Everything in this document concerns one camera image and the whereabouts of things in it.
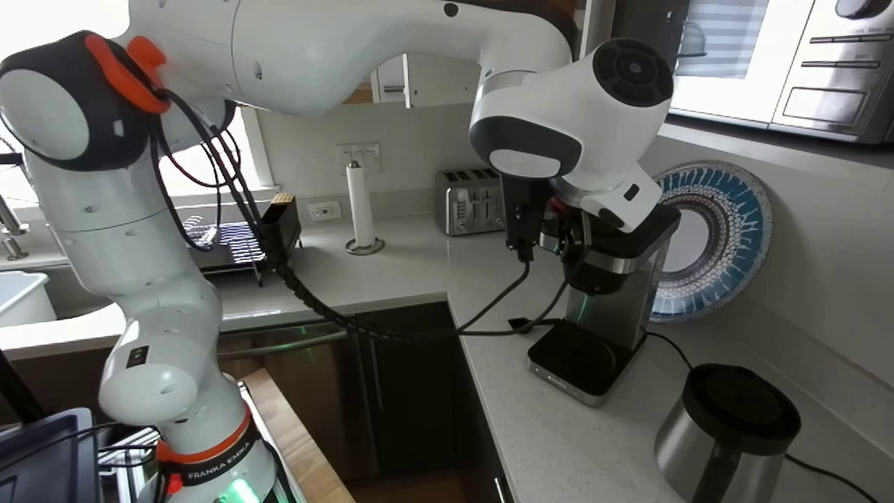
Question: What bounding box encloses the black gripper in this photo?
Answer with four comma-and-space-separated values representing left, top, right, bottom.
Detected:
503, 175, 584, 262

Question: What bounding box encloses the wooden board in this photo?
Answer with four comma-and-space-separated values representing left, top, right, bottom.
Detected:
241, 368, 356, 503

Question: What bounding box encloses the black coffee machine power cord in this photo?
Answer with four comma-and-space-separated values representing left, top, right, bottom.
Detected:
507, 317, 877, 503

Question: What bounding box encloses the black coffee making machine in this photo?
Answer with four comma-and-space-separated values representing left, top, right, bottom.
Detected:
528, 205, 683, 405

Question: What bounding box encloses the stainless steel microwave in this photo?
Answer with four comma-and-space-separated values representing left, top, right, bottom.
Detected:
610, 0, 894, 148

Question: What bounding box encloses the dark lower cabinet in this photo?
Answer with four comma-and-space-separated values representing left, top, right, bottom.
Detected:
219, 301, 515, 503

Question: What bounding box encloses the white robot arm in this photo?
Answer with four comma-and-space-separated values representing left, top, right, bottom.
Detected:
0, 0, 675, 503

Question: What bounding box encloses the dark equipment case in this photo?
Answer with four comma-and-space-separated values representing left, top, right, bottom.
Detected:
0, 407, 100, 503

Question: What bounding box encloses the blue patterned decorative plate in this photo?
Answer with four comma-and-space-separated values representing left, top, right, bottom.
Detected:
651, 162, 774, 322

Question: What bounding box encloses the black box on counter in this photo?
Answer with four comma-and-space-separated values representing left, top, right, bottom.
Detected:
261, 192, 303, 269

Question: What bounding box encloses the wall power outlet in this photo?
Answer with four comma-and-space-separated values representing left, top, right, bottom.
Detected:
307, 198, 342, 224

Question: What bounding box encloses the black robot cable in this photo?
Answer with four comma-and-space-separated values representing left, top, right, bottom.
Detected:
152, 86, 570, 342

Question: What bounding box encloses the steel coffee carafe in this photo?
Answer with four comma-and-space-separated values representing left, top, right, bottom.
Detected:
654, 363, 802, 503

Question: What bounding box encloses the dish drying rack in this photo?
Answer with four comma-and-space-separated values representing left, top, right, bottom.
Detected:
184, 215, 267, 275

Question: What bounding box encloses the chrome toaster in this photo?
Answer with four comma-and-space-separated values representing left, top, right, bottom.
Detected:
438, 167, 507, 237

